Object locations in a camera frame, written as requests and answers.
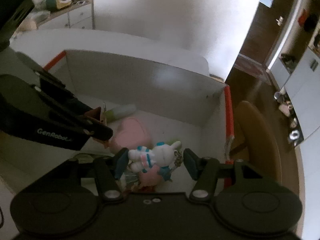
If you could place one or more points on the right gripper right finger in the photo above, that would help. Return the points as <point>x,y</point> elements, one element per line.
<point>194,164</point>

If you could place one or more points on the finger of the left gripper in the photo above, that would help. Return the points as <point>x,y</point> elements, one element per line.
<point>97,130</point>

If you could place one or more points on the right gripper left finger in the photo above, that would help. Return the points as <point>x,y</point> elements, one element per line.
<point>121,161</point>

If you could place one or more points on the green cylinder tube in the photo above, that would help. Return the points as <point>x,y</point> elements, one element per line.
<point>117,113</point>

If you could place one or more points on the pink heart-shaped box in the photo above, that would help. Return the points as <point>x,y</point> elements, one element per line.
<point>130,134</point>

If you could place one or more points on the pink dress doll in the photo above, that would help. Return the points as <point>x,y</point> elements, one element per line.
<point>146,180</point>

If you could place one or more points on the white bunny figurine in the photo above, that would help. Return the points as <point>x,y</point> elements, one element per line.
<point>143,159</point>

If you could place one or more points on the pink binder clip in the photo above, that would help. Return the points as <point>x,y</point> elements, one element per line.
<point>96,114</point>

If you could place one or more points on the red cardboard box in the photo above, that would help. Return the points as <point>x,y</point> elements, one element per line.
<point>172,103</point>

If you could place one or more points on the wooden chair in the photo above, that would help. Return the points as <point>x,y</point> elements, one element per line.
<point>263,151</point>

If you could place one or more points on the white drawer cabinet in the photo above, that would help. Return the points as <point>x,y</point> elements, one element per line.
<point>78,16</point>

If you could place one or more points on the brown wooden door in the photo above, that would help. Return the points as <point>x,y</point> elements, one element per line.
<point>265,29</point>

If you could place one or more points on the white wall cabinet unit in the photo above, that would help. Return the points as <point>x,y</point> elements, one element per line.
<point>294,67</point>

